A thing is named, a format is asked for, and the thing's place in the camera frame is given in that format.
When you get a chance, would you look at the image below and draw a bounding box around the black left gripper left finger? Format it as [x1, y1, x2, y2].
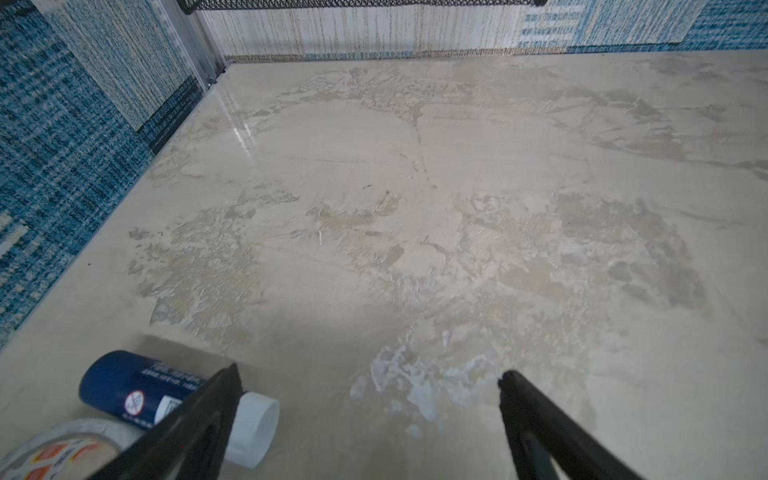
[91, 364, 243, 479]

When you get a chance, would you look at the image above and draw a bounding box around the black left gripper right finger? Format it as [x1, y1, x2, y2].
[498, 370, 640, 479]

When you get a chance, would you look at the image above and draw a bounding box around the blue glue stick white cap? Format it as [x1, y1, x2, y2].
[79, 350, 280, 469]

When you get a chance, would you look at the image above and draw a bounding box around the white tape roll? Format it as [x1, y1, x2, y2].
[1, 418, 143, 480]

